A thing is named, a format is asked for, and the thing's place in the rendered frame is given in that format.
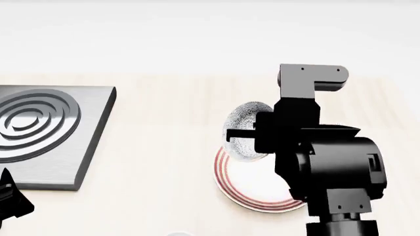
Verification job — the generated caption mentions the white plate red rings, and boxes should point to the white plate red rings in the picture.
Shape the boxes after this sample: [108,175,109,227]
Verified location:
[213,145,308,212]

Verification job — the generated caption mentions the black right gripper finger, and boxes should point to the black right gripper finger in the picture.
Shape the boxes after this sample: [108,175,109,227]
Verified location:
[226,128,257,144]

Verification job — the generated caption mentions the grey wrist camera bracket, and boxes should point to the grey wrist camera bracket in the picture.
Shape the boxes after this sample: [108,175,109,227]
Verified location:
[277,63,350,100]

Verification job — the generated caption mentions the patterned black white bowl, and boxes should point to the patterned black white bowl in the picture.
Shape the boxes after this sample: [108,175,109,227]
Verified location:
[222,100,277,165]

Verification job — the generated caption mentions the grey metal stove burner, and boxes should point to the grey metal stove burner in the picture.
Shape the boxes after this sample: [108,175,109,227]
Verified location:
[0,85,117,191]

